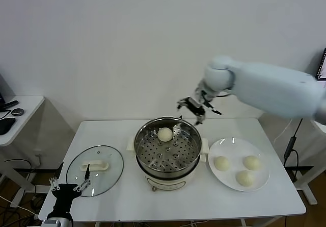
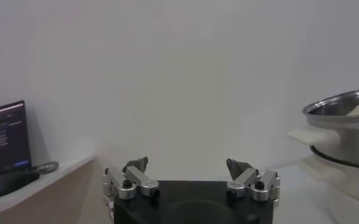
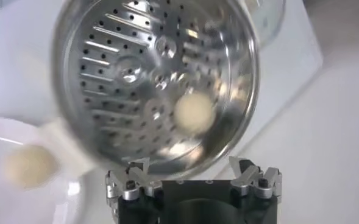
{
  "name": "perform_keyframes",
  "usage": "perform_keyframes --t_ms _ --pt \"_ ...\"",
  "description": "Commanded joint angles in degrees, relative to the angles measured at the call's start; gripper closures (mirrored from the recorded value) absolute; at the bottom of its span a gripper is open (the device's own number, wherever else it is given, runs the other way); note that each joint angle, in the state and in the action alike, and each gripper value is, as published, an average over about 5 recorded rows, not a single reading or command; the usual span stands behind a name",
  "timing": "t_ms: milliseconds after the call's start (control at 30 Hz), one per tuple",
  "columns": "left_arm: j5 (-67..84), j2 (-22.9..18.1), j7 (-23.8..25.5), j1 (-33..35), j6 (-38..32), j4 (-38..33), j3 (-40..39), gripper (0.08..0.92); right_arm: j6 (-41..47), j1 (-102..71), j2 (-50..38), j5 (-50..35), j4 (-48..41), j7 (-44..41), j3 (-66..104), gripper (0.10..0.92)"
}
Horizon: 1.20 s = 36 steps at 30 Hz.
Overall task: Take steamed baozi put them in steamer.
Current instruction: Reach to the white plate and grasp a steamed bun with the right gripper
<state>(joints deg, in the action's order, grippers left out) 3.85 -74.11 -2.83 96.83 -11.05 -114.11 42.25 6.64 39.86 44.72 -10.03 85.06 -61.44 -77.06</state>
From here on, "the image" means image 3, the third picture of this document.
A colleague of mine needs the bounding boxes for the white steamed baozi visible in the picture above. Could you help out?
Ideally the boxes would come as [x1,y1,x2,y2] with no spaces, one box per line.
[173,93,216,135]
[4,144,60,189]

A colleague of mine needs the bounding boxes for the white round plate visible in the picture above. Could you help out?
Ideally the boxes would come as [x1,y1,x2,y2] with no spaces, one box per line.
[0,115,85,224]

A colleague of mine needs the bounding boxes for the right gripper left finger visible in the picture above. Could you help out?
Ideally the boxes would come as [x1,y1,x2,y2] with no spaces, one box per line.
[105,157,163,214]

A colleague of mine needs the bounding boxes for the white electric cooker pot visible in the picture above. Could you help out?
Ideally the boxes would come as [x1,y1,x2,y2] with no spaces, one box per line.
[35,117,107,180]

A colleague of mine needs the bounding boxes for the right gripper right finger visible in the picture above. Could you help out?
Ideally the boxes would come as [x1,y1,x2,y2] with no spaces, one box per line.
[227,155,283,203]

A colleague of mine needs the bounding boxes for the stainless steel steamer basket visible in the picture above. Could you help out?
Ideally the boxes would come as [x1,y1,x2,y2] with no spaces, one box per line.
[51,0,261,180]

